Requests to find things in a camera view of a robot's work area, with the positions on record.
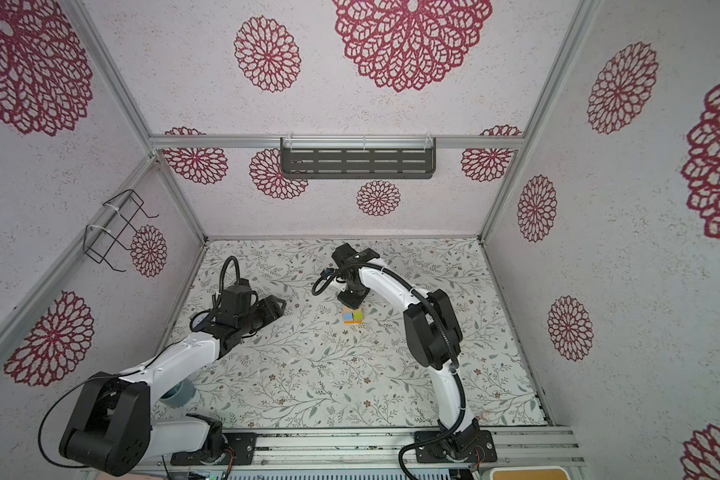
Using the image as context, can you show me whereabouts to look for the orange topped white box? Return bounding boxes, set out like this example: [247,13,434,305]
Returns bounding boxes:
[489,466,571,480]

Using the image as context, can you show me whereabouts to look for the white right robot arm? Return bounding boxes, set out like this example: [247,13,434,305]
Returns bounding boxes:
[312,243,479,448]

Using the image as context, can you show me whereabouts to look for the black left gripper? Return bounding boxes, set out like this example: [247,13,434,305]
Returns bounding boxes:
[239,293,286,336]

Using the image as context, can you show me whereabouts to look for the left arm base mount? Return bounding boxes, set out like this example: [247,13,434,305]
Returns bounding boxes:
[170,414,258,466]

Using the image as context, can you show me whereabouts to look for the dark grey wall shelf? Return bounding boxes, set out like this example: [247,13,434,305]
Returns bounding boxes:
[280,137,437,180]

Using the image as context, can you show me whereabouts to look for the teal ceramic cup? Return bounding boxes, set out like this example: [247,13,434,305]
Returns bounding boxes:
[159,378,197,409]

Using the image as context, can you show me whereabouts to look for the black wire wall rack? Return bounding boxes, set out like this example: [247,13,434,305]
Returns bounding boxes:
[82,189,159,273]

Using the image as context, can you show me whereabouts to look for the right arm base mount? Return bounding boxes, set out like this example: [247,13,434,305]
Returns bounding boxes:
[414,418,498,464]

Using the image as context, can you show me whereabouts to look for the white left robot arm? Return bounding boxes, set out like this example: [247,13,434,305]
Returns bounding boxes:
[58,283,287,477]

